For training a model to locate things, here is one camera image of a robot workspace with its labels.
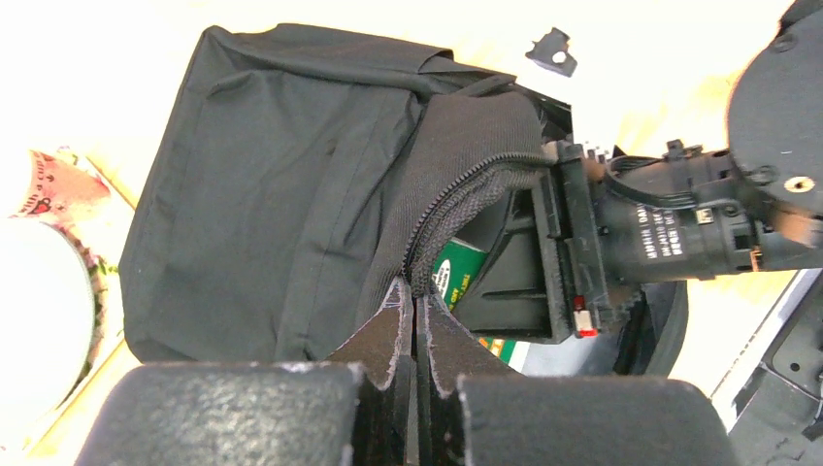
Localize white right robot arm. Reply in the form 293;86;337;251
454;1;822;344

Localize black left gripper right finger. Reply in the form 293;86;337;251
414;296;738;465

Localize floral serving tray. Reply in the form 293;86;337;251
1;145;133;465

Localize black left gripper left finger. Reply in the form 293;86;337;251
77;279;413;465

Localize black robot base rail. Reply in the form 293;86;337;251
729;275;822;465

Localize green paperback book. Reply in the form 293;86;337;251
431;238;531;372

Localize teal ceramic plate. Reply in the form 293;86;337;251
1;218;94;447

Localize black fabric student bag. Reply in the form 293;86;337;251
119;24;688;377

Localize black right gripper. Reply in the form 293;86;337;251
455;141;760;344

